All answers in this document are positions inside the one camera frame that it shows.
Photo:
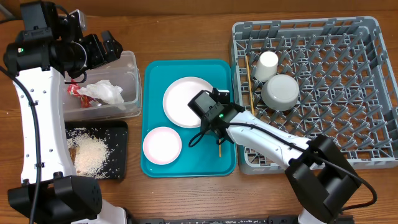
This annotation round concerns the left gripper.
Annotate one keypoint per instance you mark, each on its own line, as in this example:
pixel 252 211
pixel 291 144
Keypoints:
pixel 98 55

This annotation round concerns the white napkin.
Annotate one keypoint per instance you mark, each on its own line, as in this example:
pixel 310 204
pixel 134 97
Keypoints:
pixel 103 92

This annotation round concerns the red snack wrapper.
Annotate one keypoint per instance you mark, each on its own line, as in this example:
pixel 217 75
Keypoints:
pixel 85 101

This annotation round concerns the pink plate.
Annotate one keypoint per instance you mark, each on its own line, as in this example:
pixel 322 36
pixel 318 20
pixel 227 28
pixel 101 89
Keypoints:
pixel 176 99

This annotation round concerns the small pink bowl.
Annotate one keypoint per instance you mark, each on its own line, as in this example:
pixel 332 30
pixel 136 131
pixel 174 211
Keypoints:
pixel 162 145

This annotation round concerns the wooden chopstick diagonal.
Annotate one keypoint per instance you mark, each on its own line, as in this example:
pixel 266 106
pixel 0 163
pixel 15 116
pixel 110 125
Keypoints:
pixel 249 84

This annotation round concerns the grey-white bowl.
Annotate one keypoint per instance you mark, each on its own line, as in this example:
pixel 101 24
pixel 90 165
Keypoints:
pixel 280 93

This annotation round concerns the white cup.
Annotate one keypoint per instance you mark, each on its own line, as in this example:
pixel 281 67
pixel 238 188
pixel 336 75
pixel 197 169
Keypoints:
pixel 266 66

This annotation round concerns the food scraps rice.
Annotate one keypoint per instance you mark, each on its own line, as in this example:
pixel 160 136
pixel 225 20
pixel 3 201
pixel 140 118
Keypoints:
pixel 88 154

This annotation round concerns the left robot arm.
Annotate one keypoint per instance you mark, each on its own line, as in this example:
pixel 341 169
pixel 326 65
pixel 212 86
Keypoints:
pixel 51 191

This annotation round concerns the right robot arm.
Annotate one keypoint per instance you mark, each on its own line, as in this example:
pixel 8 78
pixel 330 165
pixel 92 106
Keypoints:
pixel 321 177

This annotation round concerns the teal plastic tray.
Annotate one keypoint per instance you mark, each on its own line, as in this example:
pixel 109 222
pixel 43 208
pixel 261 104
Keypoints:
pixel 202 159

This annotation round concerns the black tray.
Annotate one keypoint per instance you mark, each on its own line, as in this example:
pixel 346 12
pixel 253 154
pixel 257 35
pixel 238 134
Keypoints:
pixel 118 140

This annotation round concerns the grey plastic dish rack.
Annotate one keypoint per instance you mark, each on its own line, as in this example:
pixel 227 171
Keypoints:
pixel 348 90

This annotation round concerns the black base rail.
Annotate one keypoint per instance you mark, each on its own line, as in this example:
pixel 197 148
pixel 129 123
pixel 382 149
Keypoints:
pixel 284 219

